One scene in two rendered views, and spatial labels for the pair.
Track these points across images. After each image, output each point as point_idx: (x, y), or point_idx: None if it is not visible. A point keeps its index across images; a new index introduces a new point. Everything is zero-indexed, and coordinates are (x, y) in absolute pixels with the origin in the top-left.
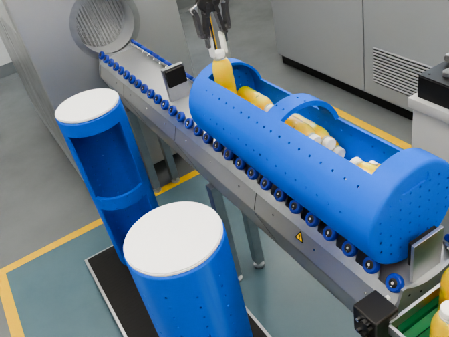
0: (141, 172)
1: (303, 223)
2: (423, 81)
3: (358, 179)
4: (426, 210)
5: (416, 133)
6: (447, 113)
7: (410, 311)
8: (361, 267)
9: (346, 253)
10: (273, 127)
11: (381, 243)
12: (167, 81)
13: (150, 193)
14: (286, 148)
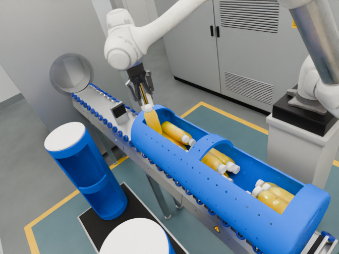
0: (105, 168)
1: (219, 221)
2: (276, 109)
3: (270, 217)
4: (314, 226)
5: (271, 137)
6: (294, 128)
7: None
8: None
9: (256, 252)
10: (194, 165)
11: None
12: (114, 114)
13: (112, 178)
14: (206, 183)
